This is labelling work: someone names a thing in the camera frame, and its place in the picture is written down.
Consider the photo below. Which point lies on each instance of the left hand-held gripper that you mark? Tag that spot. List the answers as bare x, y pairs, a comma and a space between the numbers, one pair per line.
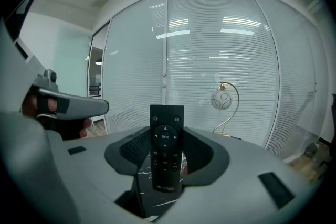
15, 81

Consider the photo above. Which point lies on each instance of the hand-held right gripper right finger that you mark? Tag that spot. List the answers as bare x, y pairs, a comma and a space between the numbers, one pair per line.
236, 178

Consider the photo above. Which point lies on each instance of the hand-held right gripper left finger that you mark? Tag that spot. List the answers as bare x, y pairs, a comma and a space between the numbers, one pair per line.
86, 165

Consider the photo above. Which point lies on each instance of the black remote control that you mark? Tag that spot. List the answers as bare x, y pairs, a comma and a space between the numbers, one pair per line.
166, 154

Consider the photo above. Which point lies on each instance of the person's left hand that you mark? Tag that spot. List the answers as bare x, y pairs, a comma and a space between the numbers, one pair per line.
52, 105

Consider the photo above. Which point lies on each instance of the round black marble table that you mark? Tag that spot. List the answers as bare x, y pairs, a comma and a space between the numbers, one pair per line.
147, 207

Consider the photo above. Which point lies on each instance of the gold lamp with globe shade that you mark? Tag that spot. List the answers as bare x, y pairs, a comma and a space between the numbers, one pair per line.
221, 99

